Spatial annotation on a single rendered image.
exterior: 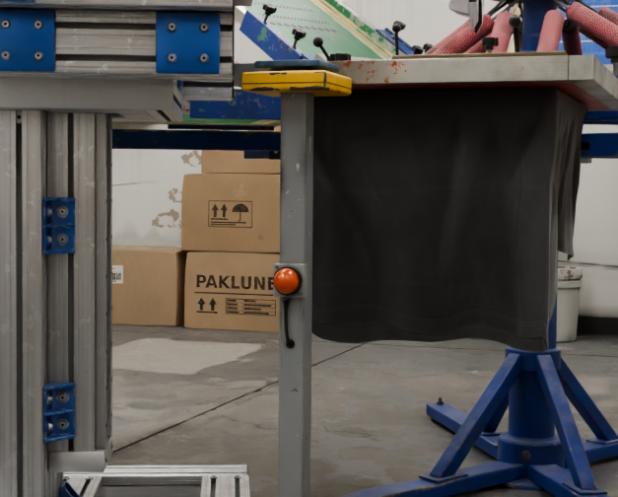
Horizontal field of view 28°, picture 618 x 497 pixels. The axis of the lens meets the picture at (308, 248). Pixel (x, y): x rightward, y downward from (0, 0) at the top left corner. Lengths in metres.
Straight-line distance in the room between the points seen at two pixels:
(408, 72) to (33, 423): 0.80
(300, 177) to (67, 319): 0.45
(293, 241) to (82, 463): 0.51
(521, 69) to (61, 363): 0.85
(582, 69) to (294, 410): 0.67
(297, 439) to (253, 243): 4.79
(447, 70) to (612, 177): 4.73
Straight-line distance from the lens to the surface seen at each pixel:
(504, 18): 3.23
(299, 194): 1.82
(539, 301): 2.03
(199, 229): 6.75
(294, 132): 1.82
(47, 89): 1.88
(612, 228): 6.66
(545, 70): 1.93
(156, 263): 6.85
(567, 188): 2.29
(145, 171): 7.39
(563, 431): 3.21
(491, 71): 1.95
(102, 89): 1.87
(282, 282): 1.78
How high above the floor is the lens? 0.79
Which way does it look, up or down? 3 degrees down
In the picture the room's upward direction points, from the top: 1 degrees clockwise
